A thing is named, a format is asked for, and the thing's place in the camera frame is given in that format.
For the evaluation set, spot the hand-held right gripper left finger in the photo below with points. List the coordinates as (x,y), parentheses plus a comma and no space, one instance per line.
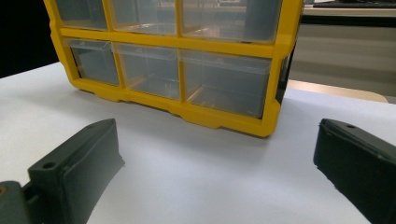
(77,174)

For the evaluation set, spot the light background desk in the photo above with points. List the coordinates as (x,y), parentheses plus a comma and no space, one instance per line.
(348,12)

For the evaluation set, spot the black keyboard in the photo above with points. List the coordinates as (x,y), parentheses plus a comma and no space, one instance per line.
(355,4)

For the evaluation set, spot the small clear plastic drawer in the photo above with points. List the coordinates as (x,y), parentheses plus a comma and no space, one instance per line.
(149,71)
(95,63)
(143,17)
(82,14)

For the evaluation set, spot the large clear plastic drawer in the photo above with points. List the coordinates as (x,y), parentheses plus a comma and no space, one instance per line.
(224,85)
(230,20)

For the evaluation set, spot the beige wooden board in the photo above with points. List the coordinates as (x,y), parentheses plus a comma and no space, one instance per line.
(336,90)

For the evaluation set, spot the yellow drawer organizer frame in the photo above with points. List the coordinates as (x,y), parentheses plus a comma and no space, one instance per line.
(199,115)

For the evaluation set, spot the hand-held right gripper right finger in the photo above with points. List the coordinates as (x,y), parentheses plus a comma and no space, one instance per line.
(361,161)

